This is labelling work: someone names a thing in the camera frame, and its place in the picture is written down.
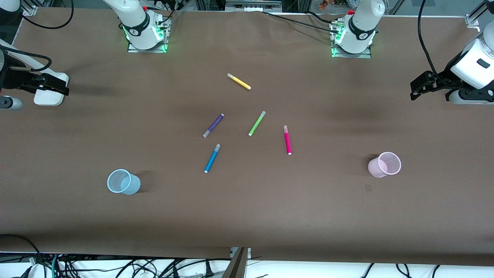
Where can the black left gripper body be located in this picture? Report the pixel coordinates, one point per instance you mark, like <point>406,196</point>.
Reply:
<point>442,82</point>

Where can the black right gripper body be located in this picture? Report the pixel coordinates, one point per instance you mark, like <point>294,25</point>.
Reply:
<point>24,82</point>

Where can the pink marker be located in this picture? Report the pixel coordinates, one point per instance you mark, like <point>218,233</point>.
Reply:
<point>287,141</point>

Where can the blue marker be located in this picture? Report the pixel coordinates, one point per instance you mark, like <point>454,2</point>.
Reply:
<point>212,159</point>

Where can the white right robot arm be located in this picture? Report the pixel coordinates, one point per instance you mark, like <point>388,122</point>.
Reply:
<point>135,19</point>

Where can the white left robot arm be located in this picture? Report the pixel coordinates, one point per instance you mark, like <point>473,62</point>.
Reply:
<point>361,27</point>

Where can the white desk lamp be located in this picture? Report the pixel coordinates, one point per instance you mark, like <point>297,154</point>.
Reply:
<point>48,99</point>

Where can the pink mesh cup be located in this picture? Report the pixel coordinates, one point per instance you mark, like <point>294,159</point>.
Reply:
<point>376,168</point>

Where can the blue mesh cup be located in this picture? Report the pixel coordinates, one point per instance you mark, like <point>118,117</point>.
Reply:
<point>131,185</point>

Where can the purple marker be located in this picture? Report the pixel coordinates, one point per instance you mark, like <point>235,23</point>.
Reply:
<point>213,125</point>

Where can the green marker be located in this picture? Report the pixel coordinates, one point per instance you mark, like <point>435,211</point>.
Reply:
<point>256,123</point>

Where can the yellow marker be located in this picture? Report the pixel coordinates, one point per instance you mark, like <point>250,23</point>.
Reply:
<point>239,81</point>

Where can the brown table cover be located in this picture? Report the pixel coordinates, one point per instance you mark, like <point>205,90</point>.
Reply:
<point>247,208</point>

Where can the grey metal table beam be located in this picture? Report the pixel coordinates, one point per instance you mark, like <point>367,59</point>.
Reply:
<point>237,266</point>

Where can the aluminium frame bracket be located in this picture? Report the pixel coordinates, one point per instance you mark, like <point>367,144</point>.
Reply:
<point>476,17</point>
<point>30,8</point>

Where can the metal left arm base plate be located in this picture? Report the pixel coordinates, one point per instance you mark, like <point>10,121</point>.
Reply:
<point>339,54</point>

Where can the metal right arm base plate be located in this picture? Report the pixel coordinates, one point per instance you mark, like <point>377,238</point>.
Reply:
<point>133,48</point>

